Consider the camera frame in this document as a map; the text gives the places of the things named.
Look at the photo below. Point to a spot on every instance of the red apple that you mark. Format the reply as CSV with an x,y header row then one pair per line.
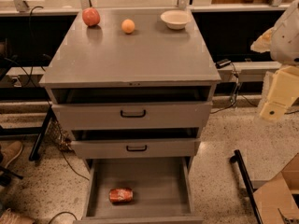
x,y
90,16

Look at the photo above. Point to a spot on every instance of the black metal stand bar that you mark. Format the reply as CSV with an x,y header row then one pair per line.
x,y
237,157

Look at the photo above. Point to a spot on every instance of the bottom grey drawer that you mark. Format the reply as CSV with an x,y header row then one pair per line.
x,y
162,193

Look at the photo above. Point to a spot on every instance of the tan shoe lower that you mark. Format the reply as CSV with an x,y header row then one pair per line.
x,y
10,217

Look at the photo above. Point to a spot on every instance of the small black device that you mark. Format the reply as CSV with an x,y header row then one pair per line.
x,y
223,63

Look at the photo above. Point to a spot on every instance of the grey drawer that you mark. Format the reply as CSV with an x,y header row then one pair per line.
x,y
162,193
132,116
138,148

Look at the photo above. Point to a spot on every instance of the orange fruit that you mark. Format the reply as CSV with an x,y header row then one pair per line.
x,y
128,26

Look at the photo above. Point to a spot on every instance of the red coke can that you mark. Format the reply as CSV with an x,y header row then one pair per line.
x,y
121,195

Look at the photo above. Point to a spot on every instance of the grey drawer cabinet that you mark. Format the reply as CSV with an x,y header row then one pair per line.
x,y
153,64

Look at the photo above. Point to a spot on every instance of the black table leg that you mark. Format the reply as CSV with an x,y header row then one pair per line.
x,y
34,156

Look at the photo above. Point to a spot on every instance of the tan shoe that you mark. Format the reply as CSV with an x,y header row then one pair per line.
x,y
10,217
10,153

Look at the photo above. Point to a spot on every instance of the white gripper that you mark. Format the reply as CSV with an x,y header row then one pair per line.
x,y
286,42

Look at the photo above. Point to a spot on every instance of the white bowl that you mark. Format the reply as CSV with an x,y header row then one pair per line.
x,y
176,19

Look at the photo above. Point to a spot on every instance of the cardboard box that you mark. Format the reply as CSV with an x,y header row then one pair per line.
x,y
275,199

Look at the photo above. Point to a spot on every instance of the tan shoe upper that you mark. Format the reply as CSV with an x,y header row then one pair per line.
x,y
10,153

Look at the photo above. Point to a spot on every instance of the top grey drawer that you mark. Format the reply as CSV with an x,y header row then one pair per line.
x,y
132,116

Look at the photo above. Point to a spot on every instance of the middle grey drawer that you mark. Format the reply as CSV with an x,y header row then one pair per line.
x,y
138,148

